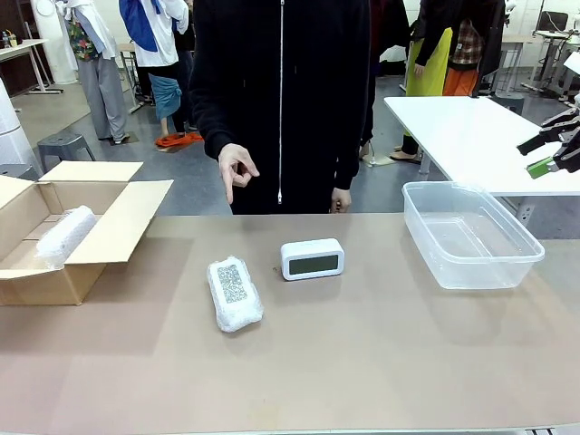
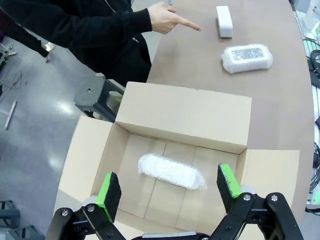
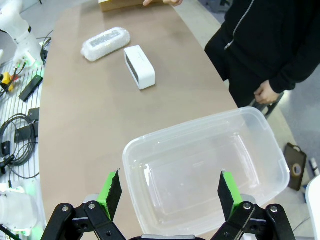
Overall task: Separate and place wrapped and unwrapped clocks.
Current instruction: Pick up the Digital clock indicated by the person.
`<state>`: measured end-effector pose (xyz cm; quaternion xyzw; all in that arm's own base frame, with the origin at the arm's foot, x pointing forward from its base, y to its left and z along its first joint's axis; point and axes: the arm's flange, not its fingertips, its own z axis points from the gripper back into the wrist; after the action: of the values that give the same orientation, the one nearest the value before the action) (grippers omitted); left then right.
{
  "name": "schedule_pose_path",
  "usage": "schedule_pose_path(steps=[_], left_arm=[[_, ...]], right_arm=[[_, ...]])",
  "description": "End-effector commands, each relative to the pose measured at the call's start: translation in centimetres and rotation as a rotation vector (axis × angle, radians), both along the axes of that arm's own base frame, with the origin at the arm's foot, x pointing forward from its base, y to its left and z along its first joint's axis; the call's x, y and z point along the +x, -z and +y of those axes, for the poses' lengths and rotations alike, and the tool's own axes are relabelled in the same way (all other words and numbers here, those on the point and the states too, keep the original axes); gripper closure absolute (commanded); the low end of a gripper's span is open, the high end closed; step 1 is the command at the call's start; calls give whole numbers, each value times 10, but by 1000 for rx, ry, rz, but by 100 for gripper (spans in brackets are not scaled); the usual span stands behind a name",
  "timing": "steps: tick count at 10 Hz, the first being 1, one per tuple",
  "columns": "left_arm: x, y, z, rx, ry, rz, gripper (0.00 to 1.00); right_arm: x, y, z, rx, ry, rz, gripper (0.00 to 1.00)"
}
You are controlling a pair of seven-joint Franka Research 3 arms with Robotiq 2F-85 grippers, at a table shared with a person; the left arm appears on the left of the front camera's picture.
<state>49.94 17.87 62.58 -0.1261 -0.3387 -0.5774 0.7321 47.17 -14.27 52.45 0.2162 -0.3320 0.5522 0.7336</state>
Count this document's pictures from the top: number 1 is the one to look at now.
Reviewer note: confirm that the person in yellow apron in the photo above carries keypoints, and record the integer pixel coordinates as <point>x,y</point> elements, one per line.
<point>430,68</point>

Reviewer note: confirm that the white digital alarm clock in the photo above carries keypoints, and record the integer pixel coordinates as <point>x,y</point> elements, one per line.
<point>312,249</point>

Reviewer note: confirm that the dark grey round stool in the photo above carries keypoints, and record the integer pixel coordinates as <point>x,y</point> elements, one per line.
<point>509,100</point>

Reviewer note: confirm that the grey metal stool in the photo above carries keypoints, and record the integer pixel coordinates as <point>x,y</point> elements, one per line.
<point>61,142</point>

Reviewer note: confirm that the bubble-wrapped clock with QR label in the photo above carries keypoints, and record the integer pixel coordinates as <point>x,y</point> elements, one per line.
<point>233,299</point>

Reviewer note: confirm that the person's right hand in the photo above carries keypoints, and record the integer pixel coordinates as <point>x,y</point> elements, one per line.
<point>235,163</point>

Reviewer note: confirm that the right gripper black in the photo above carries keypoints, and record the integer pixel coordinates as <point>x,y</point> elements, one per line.
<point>577,145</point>

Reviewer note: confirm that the grey workstation desk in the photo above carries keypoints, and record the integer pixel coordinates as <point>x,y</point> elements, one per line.
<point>550,59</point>

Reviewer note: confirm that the white hanging garment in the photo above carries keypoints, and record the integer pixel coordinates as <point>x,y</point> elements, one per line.
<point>59,54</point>

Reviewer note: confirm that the person's black zip hoodie torso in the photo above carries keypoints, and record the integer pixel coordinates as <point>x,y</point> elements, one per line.
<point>281,90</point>

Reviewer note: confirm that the open cardboard box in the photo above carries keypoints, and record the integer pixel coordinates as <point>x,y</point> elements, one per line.
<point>113,226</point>

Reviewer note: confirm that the person's right forearm black sleeve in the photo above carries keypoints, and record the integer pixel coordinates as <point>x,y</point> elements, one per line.
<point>208,127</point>

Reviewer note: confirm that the person in white blue shirt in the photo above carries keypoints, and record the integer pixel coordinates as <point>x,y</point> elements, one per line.
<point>154,50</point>

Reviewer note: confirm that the plain bubble-wrapped clock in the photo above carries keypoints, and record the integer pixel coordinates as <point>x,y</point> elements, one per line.
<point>68,231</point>

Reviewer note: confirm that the black monitor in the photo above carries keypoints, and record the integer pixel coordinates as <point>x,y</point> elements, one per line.
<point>553,20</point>

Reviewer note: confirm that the person in floral shirt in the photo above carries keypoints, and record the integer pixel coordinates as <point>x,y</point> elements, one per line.
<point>106,90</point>

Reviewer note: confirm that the person's left hand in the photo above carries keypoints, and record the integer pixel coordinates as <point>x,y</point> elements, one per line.
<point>341,200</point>

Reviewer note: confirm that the beige flat shoes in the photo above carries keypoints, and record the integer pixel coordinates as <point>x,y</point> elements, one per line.
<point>405,157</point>

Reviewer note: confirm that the white power socket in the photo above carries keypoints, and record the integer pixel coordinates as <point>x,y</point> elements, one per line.
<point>527,213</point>

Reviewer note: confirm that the small bottle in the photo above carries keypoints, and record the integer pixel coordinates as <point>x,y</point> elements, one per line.
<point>6,40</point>

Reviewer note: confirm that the person's left forearm black sleeve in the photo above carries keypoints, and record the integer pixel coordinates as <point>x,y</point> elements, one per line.
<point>351,154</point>

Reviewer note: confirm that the orange cloth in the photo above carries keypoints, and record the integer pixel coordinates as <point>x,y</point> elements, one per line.
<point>176,140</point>

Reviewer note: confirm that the white table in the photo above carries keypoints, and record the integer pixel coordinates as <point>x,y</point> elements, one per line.
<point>462,131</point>

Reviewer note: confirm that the clear plastic container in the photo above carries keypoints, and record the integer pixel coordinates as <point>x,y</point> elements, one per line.
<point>471,240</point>

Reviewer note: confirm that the person in orange trousers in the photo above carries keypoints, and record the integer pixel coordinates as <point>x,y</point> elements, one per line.
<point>462,81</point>

